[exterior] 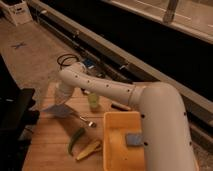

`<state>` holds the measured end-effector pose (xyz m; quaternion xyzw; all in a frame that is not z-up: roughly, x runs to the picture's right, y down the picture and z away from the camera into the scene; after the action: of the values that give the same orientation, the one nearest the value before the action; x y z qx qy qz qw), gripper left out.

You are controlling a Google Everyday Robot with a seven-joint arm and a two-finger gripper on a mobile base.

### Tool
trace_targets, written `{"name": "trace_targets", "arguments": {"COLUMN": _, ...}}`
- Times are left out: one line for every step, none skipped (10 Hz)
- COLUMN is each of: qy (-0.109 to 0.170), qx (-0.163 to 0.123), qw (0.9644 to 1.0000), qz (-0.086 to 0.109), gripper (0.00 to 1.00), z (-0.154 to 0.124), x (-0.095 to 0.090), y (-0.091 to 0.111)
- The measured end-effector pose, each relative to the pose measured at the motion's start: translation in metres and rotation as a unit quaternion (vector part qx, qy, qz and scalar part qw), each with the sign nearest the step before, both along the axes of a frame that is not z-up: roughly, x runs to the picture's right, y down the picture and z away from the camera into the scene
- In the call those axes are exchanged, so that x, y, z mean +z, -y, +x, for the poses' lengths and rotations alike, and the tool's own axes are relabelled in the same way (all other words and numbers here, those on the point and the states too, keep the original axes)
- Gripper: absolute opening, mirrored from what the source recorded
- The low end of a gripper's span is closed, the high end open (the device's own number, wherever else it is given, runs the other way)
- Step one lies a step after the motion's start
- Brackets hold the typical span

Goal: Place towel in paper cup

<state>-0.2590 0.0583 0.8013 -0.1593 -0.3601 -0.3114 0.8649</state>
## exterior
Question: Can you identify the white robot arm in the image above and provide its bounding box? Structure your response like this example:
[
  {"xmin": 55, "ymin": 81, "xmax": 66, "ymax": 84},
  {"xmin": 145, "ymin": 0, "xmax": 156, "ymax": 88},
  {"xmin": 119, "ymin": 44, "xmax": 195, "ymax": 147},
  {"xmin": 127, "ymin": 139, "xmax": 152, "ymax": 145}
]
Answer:
[{"xmin": 58, "ymin": 62, "xmax": 198, "ymax": 171}]

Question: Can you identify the small green cup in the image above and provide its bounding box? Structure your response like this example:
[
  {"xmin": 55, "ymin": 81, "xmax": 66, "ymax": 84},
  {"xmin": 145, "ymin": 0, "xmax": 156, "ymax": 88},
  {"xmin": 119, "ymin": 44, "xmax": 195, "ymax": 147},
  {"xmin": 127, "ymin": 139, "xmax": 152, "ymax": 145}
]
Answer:
[{"xmin": 88, "ymin": 93, "xmax": 99, "ymax": 110}]

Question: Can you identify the green chili pepper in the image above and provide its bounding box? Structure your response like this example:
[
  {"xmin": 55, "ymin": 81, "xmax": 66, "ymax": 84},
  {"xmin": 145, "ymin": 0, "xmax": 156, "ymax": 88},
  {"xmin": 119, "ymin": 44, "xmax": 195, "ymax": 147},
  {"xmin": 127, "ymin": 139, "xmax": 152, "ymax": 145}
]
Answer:
[{"xmin": 68, "ymin": 127, "xmax": 85, "ymax": 155}]

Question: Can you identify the metal spoon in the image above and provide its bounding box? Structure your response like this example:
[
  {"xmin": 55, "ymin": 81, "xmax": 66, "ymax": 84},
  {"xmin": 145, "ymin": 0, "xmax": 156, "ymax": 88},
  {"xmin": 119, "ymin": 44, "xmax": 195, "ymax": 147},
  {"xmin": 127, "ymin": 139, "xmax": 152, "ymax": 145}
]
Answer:
[{"xmin": 75, "ymin": 115, "xmax": 97, "ymax": 128}]

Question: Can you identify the black equipment at left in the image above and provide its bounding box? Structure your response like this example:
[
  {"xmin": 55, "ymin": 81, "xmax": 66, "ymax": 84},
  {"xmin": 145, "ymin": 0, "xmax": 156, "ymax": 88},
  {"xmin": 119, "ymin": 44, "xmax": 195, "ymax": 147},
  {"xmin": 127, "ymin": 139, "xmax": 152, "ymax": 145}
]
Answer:
[{"xmin": 0, "ymin": 54, "xmax": 40, "ymax": 171}]

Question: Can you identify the blue and black device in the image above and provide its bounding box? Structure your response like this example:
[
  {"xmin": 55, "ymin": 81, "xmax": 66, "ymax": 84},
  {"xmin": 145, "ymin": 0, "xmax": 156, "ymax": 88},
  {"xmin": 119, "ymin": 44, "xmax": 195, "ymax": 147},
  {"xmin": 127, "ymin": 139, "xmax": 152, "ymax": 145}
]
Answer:
[{"xmin": 82, "ymin": 59, "xmax": 95, "ymax": 69}]

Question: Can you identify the yellow plastic bin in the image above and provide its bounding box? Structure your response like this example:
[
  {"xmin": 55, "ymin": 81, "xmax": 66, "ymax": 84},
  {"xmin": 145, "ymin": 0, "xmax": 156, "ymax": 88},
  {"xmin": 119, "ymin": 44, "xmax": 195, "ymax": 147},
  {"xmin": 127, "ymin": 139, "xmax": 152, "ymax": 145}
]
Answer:
[{"xmin": 103, "ymin": 111, "xmax": 145, "ymax": 171}]

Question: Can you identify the blue sponge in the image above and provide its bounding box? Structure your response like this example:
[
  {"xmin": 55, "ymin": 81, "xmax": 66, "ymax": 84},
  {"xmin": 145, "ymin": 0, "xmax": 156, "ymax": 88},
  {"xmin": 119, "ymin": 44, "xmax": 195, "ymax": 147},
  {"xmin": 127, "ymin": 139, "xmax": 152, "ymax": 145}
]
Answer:
[{"xmin": 125, "ymin": 133, "xmax": 143, "ymax": 147}]

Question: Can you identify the white storage crate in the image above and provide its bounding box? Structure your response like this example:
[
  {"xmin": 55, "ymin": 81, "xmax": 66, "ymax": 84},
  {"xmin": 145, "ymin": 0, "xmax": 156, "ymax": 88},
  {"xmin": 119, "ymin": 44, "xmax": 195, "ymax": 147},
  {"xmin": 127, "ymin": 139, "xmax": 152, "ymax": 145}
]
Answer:
[{"xmin": 0, "ymin": 0, "xmax": 32, "ymax": 26}]

